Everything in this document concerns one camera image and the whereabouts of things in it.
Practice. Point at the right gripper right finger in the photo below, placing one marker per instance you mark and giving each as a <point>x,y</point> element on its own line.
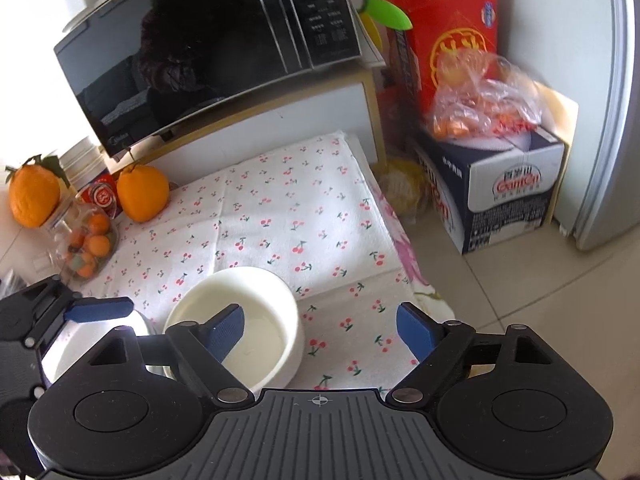
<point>439,349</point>

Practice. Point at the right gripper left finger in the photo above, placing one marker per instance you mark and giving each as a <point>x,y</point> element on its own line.
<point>198,351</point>

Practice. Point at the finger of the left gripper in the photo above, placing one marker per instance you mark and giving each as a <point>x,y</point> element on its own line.
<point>88,310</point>

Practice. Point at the small white ceramic bowl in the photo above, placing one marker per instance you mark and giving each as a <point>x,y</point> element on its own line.
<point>75,339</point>

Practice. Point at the large cream plastic bowl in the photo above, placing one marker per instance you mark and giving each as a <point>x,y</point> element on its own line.
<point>271,336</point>

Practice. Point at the clear jar of kumquats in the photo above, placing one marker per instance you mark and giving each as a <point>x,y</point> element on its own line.
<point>83,239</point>

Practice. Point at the red tin can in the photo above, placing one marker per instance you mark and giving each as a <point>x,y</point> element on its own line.
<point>101,192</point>

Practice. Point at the large orange with leaves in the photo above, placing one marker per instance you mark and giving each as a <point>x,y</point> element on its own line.
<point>35,189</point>

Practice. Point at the large orange by microwave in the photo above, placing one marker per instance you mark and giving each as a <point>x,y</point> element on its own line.
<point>143,192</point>

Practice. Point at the stack of white cups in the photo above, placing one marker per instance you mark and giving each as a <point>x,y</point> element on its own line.
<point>82,163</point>

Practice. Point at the Ganten water carton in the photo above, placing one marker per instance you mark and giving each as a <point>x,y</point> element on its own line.
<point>487,190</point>

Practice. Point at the cherry print tablecloth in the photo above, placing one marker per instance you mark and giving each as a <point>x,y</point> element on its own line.
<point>312,214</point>

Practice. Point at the plastic bag of oranges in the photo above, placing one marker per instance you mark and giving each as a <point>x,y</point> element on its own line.
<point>482,95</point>

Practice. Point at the black Midea microwave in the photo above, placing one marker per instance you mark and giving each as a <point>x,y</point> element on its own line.
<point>140,67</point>

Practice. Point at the red cardboard box tall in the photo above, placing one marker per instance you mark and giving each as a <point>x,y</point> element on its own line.
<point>438,27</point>

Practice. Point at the silver refrigerator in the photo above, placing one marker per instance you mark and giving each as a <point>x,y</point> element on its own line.
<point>610,207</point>

